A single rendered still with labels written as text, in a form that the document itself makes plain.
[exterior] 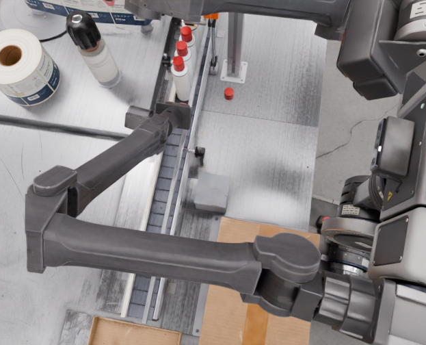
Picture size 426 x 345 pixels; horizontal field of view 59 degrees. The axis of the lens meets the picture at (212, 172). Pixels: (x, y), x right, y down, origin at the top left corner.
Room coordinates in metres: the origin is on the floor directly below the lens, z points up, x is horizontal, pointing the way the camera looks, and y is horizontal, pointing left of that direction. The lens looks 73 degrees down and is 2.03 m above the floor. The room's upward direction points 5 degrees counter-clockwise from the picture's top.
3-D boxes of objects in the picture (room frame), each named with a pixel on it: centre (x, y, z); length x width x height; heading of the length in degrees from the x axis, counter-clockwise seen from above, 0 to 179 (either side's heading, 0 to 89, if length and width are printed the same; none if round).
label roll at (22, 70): (0.75, 0.60, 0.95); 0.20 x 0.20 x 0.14
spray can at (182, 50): (0.69, 0.06, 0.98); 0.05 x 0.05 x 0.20
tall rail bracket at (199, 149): (0.40, 0.05, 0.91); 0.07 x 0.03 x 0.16; 75
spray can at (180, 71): (0.64, 0.07, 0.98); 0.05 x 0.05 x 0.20
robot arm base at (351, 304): (-0.04, -0.17, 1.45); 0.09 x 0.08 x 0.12; 158
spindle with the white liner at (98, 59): (0.74, 0.33, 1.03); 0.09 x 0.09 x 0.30
